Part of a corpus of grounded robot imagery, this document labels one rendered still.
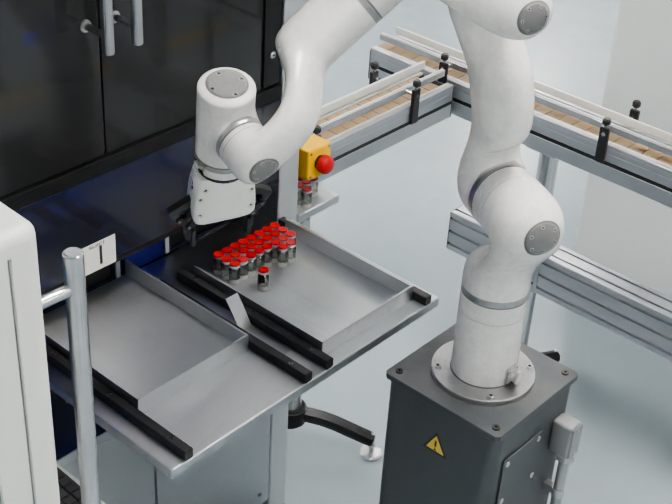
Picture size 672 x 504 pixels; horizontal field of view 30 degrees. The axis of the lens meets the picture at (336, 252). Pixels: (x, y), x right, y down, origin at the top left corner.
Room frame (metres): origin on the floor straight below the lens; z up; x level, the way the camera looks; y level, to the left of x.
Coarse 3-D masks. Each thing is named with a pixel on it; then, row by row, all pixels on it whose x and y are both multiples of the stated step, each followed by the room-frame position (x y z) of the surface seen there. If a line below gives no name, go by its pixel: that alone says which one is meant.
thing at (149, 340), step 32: (96, 288) 1.98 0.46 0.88; (128, 288) 1.98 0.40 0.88; (160, 288) 1.96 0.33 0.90; (64, 320) 1.87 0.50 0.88; (96, 320) 1.87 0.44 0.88; (128, 320) 1.88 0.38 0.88; (160, 320) 1.89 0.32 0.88; (192, 320) 1.89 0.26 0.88; (224, 320) 1.85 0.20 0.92; (64, 352) 1.74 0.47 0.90; (96, 352) 1.78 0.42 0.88; (128, 352) 1.78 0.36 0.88; (160, 352) 1.79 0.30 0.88; (192, 352) 1.80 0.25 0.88; (224, 352) 1.77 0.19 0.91; (128, 384) 1.69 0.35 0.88; (160, 384) 1.66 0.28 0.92
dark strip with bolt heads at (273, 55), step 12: (276, 0) 2.23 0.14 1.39; (264, 12) 2.21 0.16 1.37; (276, 12) 2.23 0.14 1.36; (264, 24) 2.21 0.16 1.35; (276, 24) 2.24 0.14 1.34; (264, 36) 2.21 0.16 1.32; (264, 48) 2.21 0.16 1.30; (264, 60) 2.21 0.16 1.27; (276, 60) 2.24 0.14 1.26; (264, 72) 2.21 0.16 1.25; (276, 72) 2.24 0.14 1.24; (264, 84) 2.21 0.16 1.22
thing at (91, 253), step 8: (104, 240) 1.90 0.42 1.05; (112, 240) 1.91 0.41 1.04; (88, 248) 1.87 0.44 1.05; (96, 248) 1.88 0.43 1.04; (104, 248) 1.90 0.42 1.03; (112, 248) 1.91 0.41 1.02; (88, 256) 1.87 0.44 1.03; (96, 256) 1.88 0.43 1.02; (104, 256) 1.89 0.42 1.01; (112, 256) 1.91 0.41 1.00; (88, 264) 1.87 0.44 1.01; (96, 264) 1.88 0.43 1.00; (104, 264) 1.89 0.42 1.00; (88, 272) 1.87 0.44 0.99
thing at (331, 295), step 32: (288, 224) 2.22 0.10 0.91; (320, 256) 2.14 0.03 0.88; (352, 256) 2.10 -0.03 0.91; (224, 288) 1.97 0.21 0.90; (256, 288) 2.01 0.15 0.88; (288, 288) 2.02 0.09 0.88; (320, 288) 2.02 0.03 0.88; (352, 288) 2.03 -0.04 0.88; (384, 288) 2.04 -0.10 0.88; (288, 320) 1.87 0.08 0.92; (320, 320) 1.92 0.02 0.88; (352, 320) 1.92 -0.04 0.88
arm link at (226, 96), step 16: (208, 80) 1.61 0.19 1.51; (224, 80) 1.61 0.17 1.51; (240, 80) 1.62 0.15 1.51; (208, 96) 1.58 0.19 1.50; (224, 96) 1.58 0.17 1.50; (240, 96) 1.59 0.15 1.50; (208, 112) 1.58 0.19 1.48; (224, 112) 1.57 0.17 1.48; (240, 112) 1.58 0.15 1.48; (208, 128) 1.58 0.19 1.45; (224, 128) 1.57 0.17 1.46; (208, 144) 1.59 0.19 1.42; (208, 160) 1.60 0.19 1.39
